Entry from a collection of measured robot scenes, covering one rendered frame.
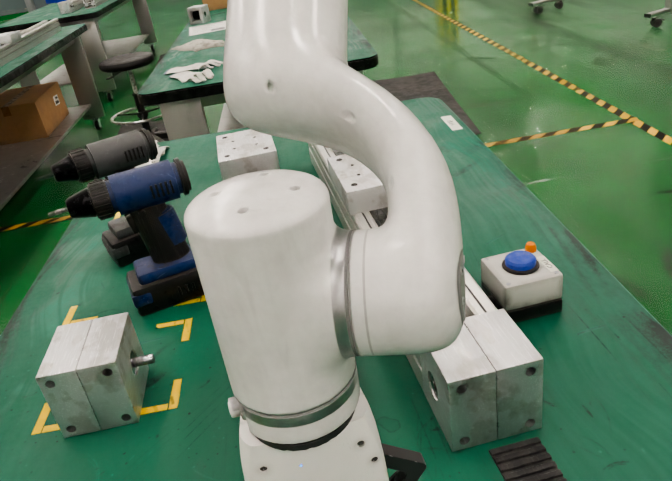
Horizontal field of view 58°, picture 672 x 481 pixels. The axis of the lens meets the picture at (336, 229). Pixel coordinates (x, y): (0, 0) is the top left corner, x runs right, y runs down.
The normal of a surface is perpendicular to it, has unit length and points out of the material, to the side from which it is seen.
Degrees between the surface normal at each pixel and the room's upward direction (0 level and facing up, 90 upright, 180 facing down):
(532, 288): 90
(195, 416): 0
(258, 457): 84
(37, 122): 90
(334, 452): 86
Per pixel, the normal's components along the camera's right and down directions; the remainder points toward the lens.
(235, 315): -0.40, 0.48
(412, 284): -0.07, -0.12
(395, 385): -0.14, -0.87
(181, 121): 0.10, 0.46
